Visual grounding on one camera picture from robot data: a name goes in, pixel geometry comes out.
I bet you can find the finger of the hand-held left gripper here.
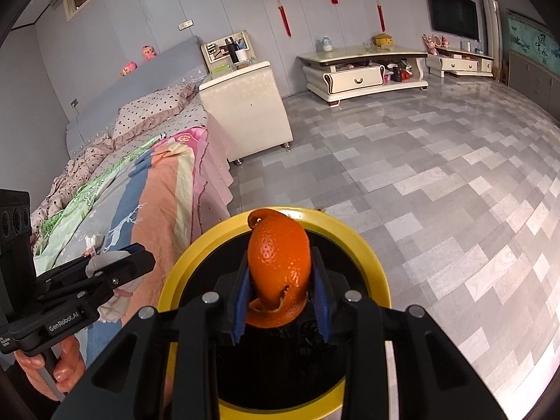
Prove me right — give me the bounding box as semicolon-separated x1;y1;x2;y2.
37;244;146;292
37;251;157;312

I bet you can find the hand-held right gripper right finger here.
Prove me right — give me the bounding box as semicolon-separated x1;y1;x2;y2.
306;258;510;420

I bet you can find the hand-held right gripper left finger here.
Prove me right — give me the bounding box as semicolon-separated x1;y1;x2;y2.
51;266;254;420

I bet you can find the white tissue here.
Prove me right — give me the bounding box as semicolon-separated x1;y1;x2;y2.
84;234;135;323

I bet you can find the orange peel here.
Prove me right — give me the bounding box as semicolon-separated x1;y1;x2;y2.
246;208;312;329

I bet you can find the yellow round trash bin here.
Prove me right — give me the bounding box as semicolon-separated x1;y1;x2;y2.
157;207;391;420

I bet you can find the black bin liner bag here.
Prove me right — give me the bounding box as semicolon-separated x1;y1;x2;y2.
213;227;353;408

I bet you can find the person's left hand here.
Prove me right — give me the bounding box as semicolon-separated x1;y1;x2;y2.
16;337;87;401

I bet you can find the green patterned blanket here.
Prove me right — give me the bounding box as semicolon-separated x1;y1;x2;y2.
33;133;163;272

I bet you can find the pink dotted quilt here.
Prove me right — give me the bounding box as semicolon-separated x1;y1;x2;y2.
30;133;118;246

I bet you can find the pink bed skirt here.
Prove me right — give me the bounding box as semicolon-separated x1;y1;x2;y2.
192;111;238;246

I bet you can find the polka dot ruffled pillow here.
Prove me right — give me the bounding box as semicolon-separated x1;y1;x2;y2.
113;83;198;141

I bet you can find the polka dot bed sheet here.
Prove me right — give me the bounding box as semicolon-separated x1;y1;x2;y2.
157;96;211;138

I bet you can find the cream nightstand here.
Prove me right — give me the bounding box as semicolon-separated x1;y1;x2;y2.
199;59;293;166

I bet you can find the grey padded headboard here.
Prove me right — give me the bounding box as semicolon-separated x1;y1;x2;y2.
65;35;209;158

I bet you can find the white curved tv cabinet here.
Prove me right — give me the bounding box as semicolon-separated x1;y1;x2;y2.
296;47;430;106

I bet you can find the small white drawer cabinet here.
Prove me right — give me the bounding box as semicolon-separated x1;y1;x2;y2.
426;46;496;79

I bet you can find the pink flower bouquet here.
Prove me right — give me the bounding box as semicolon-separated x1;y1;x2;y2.
422;34;451;55

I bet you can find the grey low cabinet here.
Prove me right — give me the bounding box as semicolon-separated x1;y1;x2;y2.
507;50;560;115

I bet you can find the white standing air conditioner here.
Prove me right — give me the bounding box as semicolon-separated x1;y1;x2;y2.
481;0;502;58

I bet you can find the black wall television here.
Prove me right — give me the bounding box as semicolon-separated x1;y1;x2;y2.
426;0;480;41

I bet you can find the wall scroll painting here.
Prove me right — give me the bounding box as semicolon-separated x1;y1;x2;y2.
505;9;560;61

